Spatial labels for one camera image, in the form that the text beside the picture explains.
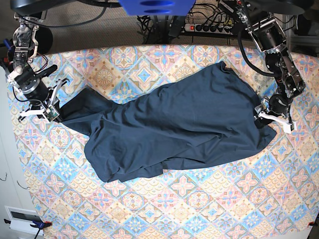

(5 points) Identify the white power strip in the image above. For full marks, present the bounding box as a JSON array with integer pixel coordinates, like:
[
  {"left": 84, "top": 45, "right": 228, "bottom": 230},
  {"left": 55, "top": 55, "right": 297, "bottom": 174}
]
[{"left": 184, "top": 23, "right": 231, "bottom": 34}]

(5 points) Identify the patterned colourful tablecloth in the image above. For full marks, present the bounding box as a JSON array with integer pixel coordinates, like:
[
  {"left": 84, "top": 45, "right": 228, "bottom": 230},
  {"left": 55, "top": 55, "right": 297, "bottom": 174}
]
[{"left": 6, "top": 45, "right": 319, "bottom": 239}]

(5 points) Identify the dark navy t-shirt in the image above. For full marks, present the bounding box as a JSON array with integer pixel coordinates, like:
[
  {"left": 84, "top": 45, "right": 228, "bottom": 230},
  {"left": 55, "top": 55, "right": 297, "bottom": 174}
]
[{"left": 61, "top": 62, "right": 276, "bottom": 182}]

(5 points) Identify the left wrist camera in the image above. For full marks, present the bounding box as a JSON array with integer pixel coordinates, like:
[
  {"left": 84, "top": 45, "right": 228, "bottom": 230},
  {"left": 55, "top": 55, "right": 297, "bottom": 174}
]
[{"left": 283, "top": 121, "right": 296, "bottom": 134}]

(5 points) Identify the blue orange clamp top left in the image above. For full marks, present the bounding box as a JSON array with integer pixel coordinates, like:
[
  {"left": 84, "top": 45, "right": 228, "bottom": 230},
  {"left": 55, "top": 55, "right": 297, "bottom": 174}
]
[{"left": 0, "top": 38, "right": 15, "bottom": 75}]

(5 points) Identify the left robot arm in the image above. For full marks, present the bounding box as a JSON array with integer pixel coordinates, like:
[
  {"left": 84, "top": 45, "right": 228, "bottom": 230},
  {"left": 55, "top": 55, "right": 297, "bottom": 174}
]
[{"left": 236, "top": 0, "right": 306, "bottom": 133}]

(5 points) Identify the blue orange clamp bottom left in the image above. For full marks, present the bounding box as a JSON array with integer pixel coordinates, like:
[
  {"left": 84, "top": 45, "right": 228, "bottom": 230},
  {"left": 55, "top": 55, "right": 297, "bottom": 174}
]
[{"left": 4, "top": 219, "right": 52, "bottom": 239}]

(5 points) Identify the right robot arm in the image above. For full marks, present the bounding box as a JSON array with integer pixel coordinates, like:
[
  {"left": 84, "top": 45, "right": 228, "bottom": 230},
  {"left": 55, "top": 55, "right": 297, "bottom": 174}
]
[{"left": 7, "top": 16, "right": 68, "bottom": 122}]

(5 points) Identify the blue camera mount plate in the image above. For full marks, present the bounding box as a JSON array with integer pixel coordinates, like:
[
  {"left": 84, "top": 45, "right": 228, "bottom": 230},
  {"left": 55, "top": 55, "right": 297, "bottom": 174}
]
[{"left": 118, "top": 0, "right": 195, "bottom": 16}]

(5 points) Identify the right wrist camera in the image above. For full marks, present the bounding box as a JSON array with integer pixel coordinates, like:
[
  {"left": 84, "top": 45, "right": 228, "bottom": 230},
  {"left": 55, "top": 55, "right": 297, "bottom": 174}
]
[{"left": 43, "top": 105, "right": 59, "bottom": 122}]

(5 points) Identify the white wall outlet box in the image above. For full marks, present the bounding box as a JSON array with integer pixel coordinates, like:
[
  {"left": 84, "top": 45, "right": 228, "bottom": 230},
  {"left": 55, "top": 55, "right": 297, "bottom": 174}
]
[{"left": 5, "top": 206, "right": 41, "bottom": 235}]

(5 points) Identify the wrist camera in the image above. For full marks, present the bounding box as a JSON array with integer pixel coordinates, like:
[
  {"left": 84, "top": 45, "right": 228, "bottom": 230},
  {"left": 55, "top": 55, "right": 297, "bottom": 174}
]
[
  {"left": 43, "top": 105, "right": 59, "bottom": 122},
  {"left": 283, "top": 121, "right": 296, "bottom": 134}
]

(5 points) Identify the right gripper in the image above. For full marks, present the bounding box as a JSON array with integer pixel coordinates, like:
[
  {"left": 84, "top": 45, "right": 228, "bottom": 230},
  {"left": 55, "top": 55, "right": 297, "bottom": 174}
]
[{"left": 18, "top": 78, "right": 68, "bottom": 122}]

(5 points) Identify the blue orange clamp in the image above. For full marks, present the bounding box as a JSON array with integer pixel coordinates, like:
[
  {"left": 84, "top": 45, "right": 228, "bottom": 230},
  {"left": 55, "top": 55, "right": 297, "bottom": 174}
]
[
  {"left": 4, "top": 219, "right": 52, "bottom": 239},
  {"left": 0, "top": 38, "right": 15, "bottom": 75}
]

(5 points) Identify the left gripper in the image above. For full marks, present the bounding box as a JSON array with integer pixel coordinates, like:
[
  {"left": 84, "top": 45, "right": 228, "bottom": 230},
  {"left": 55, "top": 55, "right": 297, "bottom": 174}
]
[{"left": 254, "top": 94, "right": 292, "bottom": 128}]

